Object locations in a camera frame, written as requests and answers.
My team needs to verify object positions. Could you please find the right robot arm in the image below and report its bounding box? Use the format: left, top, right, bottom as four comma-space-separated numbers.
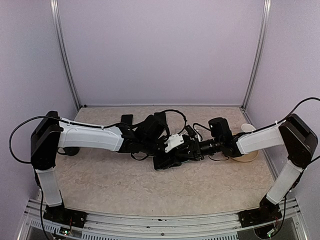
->
177, 113, 318, 222

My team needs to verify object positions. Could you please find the light blue cup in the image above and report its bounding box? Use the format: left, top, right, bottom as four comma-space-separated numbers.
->
240, 123, 256, 133

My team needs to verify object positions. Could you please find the right aluminium frame post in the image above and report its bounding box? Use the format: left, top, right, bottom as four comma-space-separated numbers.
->
241, 0, 272, 112

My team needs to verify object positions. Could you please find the aluminium frame post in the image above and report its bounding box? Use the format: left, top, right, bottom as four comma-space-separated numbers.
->
49, 0, 82, 111
241, 0, 272, 112

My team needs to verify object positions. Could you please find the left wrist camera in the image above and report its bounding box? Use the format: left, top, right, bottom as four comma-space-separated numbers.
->
164, 134, 184, 153

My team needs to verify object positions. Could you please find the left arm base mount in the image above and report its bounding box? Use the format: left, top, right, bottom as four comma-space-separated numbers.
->
43, 201, 88, 229

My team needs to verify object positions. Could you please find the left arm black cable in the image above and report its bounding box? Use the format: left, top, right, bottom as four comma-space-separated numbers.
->
9, 108, 188, 165

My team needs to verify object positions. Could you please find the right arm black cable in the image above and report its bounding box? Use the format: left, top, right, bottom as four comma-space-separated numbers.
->
193, 97, 320, 166

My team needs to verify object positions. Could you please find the front aluminium rail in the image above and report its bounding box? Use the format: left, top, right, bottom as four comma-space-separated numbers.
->
14, 198, 310, 240

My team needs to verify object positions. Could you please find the beige round plate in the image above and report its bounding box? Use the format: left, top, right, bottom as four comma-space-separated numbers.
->
231, 151, 259, 163

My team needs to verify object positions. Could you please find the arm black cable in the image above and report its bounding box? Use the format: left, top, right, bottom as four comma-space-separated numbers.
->
193, 97, 320, 166
9, 108, 188, 165

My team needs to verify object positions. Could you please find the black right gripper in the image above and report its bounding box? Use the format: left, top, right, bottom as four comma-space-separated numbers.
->
174, 137, 223, 161

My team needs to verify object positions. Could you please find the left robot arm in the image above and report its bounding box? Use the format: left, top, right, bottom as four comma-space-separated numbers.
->
30, 111, 185, 223

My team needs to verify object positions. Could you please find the dark green mug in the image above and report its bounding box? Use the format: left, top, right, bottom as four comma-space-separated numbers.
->
57, 147, 80, 157

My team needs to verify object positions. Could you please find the left aluminium frame post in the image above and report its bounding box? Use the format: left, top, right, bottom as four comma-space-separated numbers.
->
49, 0, 82, 111

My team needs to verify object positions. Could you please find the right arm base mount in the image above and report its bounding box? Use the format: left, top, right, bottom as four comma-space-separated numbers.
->
238, 195, 282, 228

